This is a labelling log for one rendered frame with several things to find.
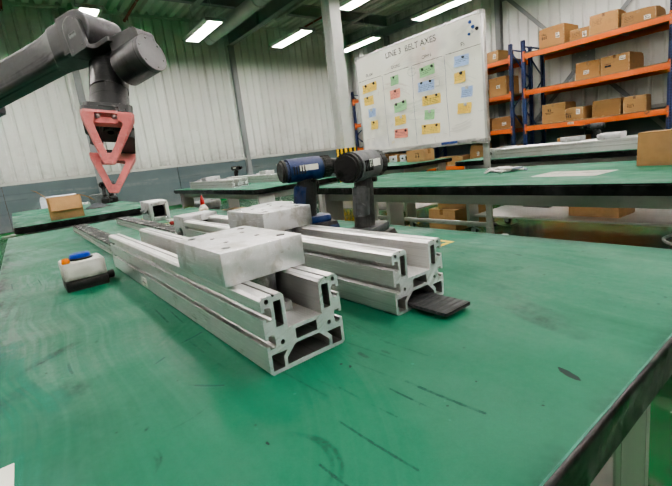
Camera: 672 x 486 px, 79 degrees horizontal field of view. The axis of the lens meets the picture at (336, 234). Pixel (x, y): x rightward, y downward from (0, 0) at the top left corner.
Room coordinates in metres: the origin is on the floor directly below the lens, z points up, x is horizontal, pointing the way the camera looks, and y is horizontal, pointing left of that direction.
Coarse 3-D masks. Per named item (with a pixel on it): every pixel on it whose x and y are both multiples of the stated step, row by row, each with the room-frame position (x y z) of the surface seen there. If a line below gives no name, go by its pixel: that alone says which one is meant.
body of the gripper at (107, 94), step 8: (96, 88) 0.67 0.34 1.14; (104, 88) 0.67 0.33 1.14; (112, 88) 0.67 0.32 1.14; (120, 88) 0.68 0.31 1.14; (96, 96) 0.66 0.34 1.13; (104, 96) 0.66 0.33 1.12; (112, 96) 0.67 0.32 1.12; (120, 96) 0.68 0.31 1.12; (128, 96) 0.70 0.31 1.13; (88, 104) 0.62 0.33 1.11; (96, 104) 0.63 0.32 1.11; (104, 104) 0.63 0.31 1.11; (112, 104) 0.64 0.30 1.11; (120, 104) 0.64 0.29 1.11; (128, 104) 0.69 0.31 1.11; (104, 128) 0.66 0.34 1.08; (112, 128) 0.66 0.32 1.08; (104, 136) 0.69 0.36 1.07; (112, 136) 0.70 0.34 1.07
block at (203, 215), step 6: (204, 210) 1.27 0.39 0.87; (174, 216) 1.20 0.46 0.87; (180, 216) 1.17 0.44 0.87; (186, 216) 1.15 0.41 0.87; (192, 216) 1.16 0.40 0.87; (198, 216) 1.17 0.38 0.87; (204, 216) 1.18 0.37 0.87; (174, 222) 1.21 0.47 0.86; (180, 222) 1.16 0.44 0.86; (180, 228) 1.18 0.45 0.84; (186, 228) 1.14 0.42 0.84; (180, 234) 1.17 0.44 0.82
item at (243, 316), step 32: (128, 256) 0.87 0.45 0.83; (160, 256) 0.67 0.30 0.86; (160, 288) 0.70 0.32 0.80; (192, 288) 0.55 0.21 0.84; (224, 288) 0.46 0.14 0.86; (256, 288) 0.43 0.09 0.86; (288, 288) 0.49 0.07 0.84; (320, 288) 0.44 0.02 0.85; (224, 320) 0.48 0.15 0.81; (256, 320) 0.40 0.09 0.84; (288, 320) 0.43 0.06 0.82; (320, 320) 0.43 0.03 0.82; (256, 352) 0.41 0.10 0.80; (288, 352) 0.40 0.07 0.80; (320, 352) 0.43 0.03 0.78
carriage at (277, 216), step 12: (264, 204) 0.93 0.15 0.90; (276, 204) 0.90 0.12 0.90; (288, 204) 0.87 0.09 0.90; (300, 204) 0.84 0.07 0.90; (228, 216) 0.88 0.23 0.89; (240, 216) 0.83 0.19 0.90; (252, 216) 0.79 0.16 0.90; (264, 216) 0.76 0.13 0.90; (276, 216) 0.77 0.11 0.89; (288, 216) 0.79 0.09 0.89; (300, 216) 0.81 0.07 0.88; (276, 228) 0.77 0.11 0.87; (288, 228) 0.79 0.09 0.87
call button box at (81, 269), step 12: (60, 264) 0.85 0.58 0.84; (72, 264) 0.84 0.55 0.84; (84, 264) 0.85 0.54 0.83; (96, 264) 0.86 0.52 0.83; (72, 276) 0.83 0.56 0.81; (84, 276) 0.85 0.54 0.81; (96, 276) 0.86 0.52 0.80; (108, 276) 0.88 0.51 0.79; (72, 288) 0.83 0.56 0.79; (84, 288) 0.84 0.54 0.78
